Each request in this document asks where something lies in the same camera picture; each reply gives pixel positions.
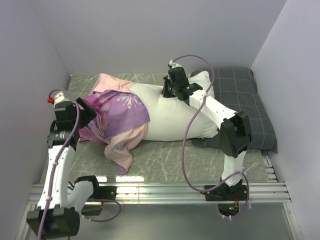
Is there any white pillow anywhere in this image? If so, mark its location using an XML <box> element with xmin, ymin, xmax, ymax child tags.
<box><xmin>130</xmin><ymin>71</ymin><xmax>218</xmax><ymax>142</ymax></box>

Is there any purple printed pillowcase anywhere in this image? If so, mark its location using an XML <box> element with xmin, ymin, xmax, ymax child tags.
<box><xmin>79</xmin><ymin>73</ymin><xmax>150</xmax><ymax>175</ymax></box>

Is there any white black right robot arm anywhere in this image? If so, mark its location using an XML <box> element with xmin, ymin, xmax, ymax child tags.
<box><xmin>162</xmin><ymin>61</ymin><xmax>253</xmax><ymax>200</ymax></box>

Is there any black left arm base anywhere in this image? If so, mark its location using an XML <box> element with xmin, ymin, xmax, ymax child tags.
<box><xmin>81</xmin><ymin>185</ymin><xmax>117</xmax><ymax>217</ymax></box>

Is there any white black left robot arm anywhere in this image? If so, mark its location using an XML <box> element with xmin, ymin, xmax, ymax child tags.
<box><xmin>26</xmin><ymin>96</ymin><xmax>101</xmax><ymax>240</ymax></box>

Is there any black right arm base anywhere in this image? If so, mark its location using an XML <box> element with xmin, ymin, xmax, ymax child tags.
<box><xmin>202</xmin><ymin>180</ymin><xmax>249</xmax><ymax>219</ymax></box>

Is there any grey plaid pillow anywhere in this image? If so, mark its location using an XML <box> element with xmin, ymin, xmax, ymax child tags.
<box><xmin>191</xmin><ymin>66</ymin><xmax>278</xmax><ymax>154</ymax></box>

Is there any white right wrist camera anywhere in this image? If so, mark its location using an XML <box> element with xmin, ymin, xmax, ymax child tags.
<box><xmin>168</xmin><ymin>60</ymin><xmax>182</xmax><ymax>69</ymax></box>

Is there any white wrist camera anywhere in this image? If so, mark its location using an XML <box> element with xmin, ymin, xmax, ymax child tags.
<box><xmin>168</xmin><ymin>60</ymin><xmax>182</xmax><ymax>69</ymax></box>
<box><xmin>47</xmin><ymin>91</ymin><xmax>69</xmax><ymax>107</ymax></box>

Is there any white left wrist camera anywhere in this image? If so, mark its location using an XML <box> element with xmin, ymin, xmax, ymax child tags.
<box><xmin>47</xmin><ymin>91</ymin><xmax>69</xmax><ymax>107</ymax></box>

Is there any aluminium mounting rail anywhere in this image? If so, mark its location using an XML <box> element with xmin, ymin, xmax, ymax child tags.
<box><xmin>27</xmin><ymin>181</ymin><xmax>292</xmax><ymax>206</ymax></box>

